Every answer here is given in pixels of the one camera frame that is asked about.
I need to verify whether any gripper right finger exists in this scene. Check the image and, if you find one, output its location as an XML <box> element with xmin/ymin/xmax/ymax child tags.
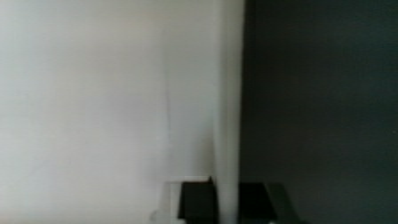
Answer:
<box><xmin>239</xmin><ymin>182</ymin><xmax>305</xmax><ymax>224</ymax></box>

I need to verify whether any white drawer cabinet frame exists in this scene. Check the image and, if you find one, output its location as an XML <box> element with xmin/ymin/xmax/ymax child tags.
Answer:
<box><xmin>0</xmin><ymin>0</ymin><xmax>244</xmax><ymax>224</ymax></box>

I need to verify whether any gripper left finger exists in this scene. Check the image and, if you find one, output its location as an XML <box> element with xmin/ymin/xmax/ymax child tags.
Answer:
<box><xmin>178</xmin><ymin>179</ymin><xmax>219</xmax><ymax>224</ymax></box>

